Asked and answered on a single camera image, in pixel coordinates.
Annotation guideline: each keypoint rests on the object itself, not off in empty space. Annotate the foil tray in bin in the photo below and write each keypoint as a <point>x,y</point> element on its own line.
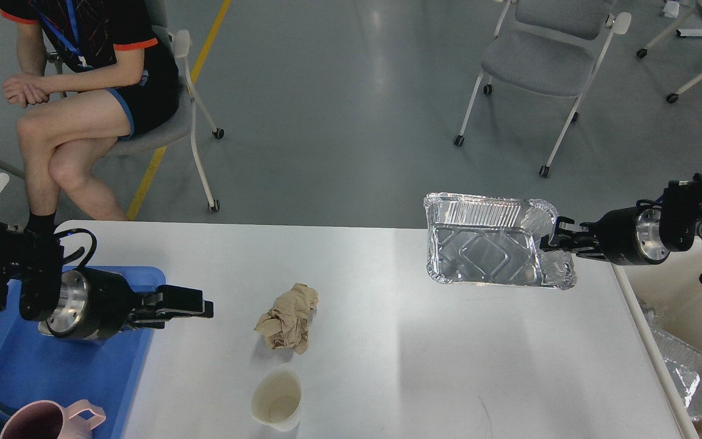
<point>683,362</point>

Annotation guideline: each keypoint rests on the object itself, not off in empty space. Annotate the grey chair white frame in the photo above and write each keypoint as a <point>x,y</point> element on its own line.
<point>542,64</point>

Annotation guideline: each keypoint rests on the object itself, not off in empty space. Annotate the pink plastic mug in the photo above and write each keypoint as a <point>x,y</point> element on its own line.
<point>48,419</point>

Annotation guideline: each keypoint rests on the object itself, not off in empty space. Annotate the seated person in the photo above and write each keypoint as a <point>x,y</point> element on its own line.
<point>92,73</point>

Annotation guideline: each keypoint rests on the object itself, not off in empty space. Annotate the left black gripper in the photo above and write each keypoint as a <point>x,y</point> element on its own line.
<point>97,303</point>

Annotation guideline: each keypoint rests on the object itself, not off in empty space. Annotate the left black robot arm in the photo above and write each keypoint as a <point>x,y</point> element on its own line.
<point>37,261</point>

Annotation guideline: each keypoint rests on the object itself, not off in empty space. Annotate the white plastic bin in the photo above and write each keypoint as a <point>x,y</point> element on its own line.
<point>692,305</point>

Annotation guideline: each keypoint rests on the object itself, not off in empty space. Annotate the blue plastic tray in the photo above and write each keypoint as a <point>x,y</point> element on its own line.
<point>35,366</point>

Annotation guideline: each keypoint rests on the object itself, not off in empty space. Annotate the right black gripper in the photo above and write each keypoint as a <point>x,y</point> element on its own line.
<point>624,237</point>

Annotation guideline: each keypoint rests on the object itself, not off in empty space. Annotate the aluminium foil tray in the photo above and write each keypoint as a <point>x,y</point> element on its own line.
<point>494,241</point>

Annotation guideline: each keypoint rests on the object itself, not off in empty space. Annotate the white paper cup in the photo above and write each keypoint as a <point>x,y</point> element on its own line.
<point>278,399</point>

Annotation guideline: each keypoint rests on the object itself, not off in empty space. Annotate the crumpled brown paper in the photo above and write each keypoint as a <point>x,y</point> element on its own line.
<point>286,324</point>

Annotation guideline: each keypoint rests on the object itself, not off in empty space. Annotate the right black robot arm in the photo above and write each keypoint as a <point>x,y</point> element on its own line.
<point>681,215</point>

